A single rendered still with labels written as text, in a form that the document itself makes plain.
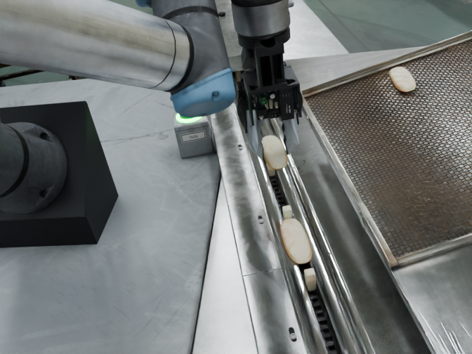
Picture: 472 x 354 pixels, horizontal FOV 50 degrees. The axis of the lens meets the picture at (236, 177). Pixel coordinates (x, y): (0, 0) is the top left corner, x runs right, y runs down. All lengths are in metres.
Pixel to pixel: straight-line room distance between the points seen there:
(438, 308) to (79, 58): 0.47
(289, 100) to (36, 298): 0.48
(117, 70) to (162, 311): 0.38
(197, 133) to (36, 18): 0.63
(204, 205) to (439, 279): 0.43
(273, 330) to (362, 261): 0.20
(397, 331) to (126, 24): 0.49
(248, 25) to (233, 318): 0.39
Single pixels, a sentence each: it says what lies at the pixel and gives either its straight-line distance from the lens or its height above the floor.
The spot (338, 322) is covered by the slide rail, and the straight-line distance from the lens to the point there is 0.67.
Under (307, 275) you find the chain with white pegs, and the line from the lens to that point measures 0.70.
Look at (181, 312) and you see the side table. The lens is 0.75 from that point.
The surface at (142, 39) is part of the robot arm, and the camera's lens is 0.51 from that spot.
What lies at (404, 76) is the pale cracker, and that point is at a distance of 1.04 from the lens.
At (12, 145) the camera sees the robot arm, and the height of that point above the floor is 1.04.
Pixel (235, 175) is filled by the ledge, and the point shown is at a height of 0.86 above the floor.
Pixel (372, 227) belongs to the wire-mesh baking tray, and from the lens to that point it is 0.73.
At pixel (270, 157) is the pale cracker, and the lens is 0.80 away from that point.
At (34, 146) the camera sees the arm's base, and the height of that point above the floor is 1.01.
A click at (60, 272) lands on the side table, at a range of 0.88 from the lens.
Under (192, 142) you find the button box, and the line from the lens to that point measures 1.03.
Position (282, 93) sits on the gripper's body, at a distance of 0.70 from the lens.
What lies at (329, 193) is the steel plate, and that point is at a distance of 0.91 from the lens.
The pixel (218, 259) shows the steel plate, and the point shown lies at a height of 0.82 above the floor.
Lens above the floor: 1.38
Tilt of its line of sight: 35 degrees down
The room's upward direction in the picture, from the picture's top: 9 degrees counter-clockwise
